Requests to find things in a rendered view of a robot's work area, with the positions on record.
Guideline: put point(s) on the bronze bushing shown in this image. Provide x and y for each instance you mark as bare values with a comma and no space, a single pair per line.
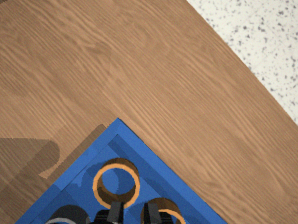
166,205
106,197

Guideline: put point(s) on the white metal sleeve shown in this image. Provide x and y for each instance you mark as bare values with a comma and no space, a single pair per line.
71,214

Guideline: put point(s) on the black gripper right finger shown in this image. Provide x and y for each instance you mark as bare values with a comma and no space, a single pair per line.
152,216

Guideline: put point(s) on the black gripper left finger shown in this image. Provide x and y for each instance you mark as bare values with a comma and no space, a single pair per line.
113,216

